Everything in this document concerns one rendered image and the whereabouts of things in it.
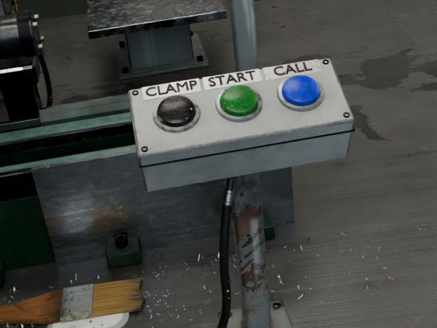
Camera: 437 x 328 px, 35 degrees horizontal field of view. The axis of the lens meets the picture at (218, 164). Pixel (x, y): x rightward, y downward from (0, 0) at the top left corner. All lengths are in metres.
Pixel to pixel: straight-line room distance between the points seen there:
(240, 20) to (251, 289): 0.56
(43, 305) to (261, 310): 0.25
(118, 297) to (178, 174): 0.26
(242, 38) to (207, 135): 0.61
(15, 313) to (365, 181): 0.47
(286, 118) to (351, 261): 0.30
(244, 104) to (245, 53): 0.60
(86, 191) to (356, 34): 0.76
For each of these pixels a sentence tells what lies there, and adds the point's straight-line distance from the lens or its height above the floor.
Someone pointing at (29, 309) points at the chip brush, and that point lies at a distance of 0.80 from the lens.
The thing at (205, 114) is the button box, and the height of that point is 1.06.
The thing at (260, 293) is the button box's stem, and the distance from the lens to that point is 0.68.
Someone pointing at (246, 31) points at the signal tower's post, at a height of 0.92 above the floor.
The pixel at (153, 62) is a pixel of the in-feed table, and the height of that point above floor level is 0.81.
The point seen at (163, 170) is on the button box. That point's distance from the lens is 0.55.
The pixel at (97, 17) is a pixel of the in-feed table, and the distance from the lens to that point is 1.28.
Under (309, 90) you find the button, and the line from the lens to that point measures 0.56.
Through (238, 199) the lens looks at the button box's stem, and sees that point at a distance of 0.61.
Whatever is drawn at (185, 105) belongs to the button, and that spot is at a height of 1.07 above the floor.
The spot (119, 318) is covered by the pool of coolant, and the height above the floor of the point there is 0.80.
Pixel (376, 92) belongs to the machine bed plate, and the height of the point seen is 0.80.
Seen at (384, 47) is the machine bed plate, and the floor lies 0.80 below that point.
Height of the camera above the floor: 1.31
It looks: 31 degrees down
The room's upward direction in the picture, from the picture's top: 7 degrees counter-clockwise
